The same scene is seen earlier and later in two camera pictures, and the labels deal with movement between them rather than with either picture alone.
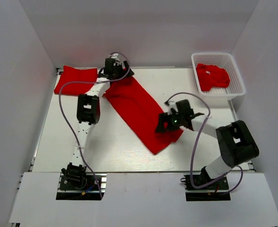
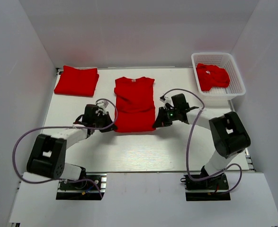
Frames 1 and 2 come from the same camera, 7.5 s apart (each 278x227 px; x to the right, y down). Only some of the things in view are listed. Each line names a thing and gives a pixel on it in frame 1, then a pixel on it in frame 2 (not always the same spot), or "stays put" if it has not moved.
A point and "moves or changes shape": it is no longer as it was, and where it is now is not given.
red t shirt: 141,112 moves or changes shape
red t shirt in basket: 211,76 stays put
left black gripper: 123,72 to 107,118
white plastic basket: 217,75 stays put
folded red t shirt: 71,74 stays put
